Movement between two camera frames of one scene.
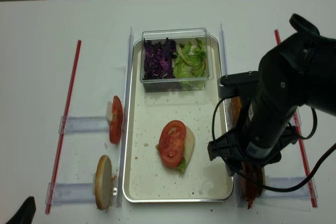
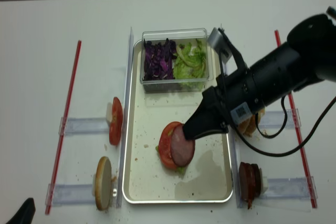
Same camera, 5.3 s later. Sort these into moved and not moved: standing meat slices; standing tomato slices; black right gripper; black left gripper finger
Moved: black right gripper
Not moved: black left gripper finger; standing tomato slices; standing meat slices
